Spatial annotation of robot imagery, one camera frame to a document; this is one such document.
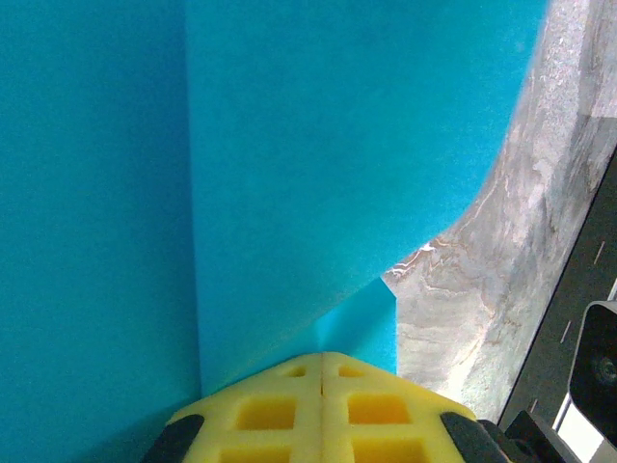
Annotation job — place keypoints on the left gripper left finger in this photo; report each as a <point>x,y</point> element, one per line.
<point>303,424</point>

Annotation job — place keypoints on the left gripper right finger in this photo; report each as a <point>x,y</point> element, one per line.
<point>337,424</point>

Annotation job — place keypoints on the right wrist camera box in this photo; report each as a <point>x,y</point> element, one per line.
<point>598,366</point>

